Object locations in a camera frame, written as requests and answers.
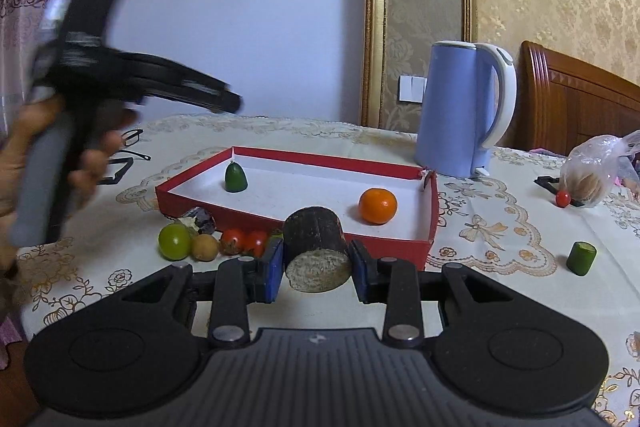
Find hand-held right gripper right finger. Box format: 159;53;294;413
349;239;523;349

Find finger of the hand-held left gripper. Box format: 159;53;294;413
125;52;244;115

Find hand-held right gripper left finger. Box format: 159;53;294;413
120;237;285;349

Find large dark sugarcane piece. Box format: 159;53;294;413
282;205;352;294

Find brown longan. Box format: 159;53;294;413
191;233;221;262

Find red cardboard box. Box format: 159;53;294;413
155;146;440;270

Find green tomato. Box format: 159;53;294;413
158;223;193;261

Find person's left hand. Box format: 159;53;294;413
0;97;138;268

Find orange tangerine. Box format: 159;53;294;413
358;188;399;226

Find black eyeglasses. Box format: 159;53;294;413
117;128;152;162

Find dark green avocado toy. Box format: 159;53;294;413
224;161;249;194

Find blue electric kettle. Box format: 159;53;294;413
415;40;518;179

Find green cucumber cylinder piece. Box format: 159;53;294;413
566;241;598;277

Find clear plastic bag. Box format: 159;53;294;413
559;129;640;208

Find brown wooden headboard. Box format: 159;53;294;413
502;41;640;158

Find gold wall moulding frame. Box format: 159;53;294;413
360;0;478;130

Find white wall switch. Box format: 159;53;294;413
398;75;428;104

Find black flat frame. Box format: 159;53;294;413
534;175;586;208

